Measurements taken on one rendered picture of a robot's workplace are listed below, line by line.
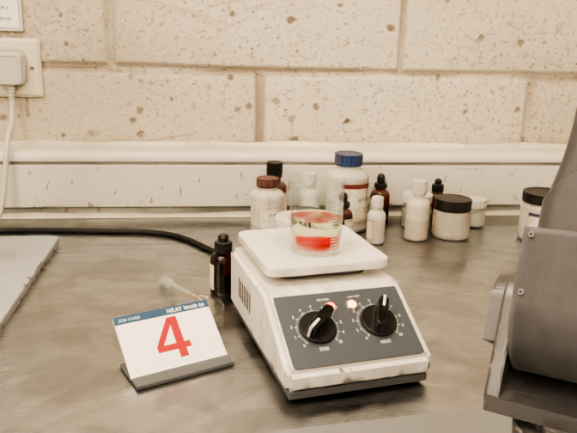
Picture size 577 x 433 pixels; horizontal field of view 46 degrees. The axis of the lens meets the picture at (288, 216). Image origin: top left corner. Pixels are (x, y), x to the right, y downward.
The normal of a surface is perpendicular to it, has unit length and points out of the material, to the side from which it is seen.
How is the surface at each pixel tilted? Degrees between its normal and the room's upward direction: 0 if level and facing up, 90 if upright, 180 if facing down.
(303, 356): 30
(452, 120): 90
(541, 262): 63
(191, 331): 40
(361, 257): 0
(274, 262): 0
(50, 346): 0
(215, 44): 90
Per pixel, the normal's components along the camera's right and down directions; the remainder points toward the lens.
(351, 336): 0.18, -0.70
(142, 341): 0.36, -0.58
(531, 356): -0.52, 0.52
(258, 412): 0.03, -0.96
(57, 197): 0.11, 0.27
